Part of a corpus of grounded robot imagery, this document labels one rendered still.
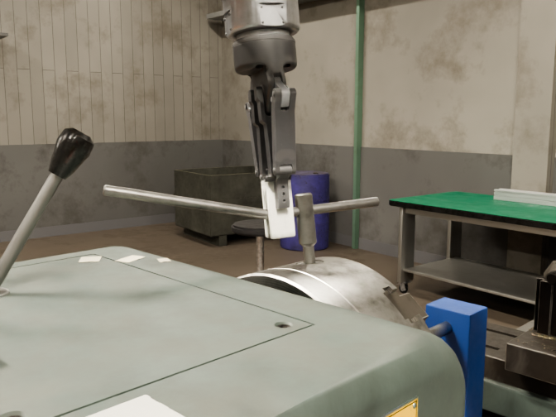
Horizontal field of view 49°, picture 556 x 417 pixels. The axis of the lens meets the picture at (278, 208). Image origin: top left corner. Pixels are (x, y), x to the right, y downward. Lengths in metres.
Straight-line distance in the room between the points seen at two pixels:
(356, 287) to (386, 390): 0.29
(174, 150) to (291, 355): 7.90
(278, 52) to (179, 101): 7.64
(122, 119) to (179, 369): 7.61
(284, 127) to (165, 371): 0.36
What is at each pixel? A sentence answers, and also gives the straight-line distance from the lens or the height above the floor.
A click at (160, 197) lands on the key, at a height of 1.32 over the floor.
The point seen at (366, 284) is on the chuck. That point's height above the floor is 1.22.
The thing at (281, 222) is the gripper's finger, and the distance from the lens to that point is 0.72.
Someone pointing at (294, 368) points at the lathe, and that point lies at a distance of 0.40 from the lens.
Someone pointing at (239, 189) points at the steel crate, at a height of 0.61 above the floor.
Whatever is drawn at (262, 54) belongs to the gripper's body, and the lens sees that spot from 0.71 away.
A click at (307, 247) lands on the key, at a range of 0.74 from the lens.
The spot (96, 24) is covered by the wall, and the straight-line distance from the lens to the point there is 7.95.
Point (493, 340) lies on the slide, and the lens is 1.32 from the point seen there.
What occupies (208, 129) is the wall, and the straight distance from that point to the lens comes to 8.55.
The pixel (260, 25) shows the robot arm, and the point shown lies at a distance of 0.71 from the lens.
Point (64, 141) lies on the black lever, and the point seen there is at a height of 1.39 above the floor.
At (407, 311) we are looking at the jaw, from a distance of 0.72.
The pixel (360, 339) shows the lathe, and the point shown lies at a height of 1.26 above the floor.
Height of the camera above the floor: 1.41
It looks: 9 degrees down
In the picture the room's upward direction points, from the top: straight up
